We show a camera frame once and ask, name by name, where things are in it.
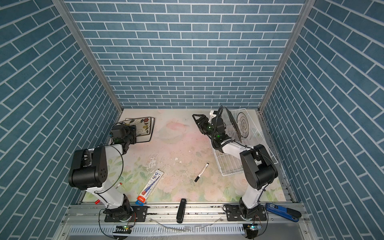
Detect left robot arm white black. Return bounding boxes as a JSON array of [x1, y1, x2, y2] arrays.
[[68, 124, 137, 222]]

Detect left green circuit board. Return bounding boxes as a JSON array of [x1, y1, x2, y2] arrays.
[[113, 225, 132, 235]]

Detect black remote control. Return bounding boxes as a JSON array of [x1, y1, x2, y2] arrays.
[[176, 199, 187, 224]]

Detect round clear glass plate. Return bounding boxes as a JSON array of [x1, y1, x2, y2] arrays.
[[237, 112, 252, 139]]

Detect black white marker pen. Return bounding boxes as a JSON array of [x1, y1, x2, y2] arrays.
[[194, 163, 210, 183]]

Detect square plate dark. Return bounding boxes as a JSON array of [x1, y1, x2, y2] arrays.
[[224, 107, 242, 142], [124, 117, 152, 143]]

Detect blue black crimping tool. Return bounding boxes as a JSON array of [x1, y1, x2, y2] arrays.
[[266, 203, 302, 223]]

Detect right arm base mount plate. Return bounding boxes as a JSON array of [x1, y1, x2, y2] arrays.
[[222, 204, 267, 222]]

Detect white wire dish rack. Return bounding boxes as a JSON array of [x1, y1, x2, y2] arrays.
[[213, 109, 278, 176]]

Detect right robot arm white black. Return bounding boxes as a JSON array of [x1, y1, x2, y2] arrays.
[[192, 106, 278, 220]]

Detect aluminium rail frame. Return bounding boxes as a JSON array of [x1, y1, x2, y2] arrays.
[[53, 202, 317, 240]]

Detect white slotted cable duct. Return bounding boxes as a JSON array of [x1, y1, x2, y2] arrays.
[[69, 224, 245, 237]]

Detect red marker pen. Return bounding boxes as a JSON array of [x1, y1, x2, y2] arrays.
[[90, 181, 124, 209]]

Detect right green circuit board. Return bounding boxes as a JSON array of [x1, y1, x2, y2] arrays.
[[243, 224, 262, 235]]

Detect green circuit board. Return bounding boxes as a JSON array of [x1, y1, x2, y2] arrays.
[[243, 224, 262, 235], [113, 225, 132, 235]]

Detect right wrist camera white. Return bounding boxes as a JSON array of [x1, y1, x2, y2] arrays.
[[210, 111, 218, 121]]

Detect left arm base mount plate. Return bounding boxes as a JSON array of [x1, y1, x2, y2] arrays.
[[103, 206, 148, 223]]

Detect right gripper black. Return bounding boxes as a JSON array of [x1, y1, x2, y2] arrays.
[[194, 114, 219, 141]]

